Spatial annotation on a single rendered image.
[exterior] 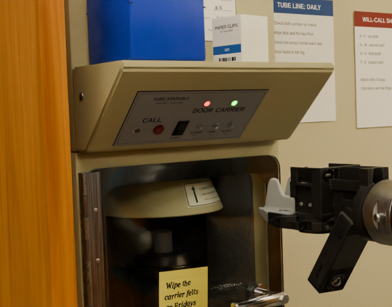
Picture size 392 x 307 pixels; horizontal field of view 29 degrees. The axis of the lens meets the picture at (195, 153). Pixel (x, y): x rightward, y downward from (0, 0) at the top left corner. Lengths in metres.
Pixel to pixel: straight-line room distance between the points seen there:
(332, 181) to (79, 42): 0.34
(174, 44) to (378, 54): 1.10
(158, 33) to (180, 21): 0.03
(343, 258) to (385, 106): 1.01
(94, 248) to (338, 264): 0.29
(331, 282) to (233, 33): 0.33
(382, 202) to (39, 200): 0.37
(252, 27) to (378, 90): 0.97
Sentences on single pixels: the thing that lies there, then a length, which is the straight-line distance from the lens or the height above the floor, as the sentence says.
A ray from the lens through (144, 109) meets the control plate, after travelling 0.87.
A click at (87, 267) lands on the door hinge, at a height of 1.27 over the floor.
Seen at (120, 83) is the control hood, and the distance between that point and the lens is 0.83.
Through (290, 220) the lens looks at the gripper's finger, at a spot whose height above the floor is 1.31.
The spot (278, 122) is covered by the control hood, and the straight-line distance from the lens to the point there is 1.03.
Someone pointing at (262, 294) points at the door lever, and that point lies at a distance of 1.07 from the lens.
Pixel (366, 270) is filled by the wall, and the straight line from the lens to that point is 1.90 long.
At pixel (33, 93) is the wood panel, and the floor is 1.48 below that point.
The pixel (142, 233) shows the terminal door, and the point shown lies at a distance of 0.95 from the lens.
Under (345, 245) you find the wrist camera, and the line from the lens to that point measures 0.93.
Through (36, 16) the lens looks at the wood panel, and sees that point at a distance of 0.80.
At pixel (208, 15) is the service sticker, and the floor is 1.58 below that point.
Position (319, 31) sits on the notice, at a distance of 1.77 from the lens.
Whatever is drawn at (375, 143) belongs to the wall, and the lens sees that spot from 1.90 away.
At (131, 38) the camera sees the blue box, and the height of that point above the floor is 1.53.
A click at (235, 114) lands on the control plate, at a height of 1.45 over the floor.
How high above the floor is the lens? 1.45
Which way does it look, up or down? 3 degrees down
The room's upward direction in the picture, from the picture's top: 2 degrees counter-clockwise
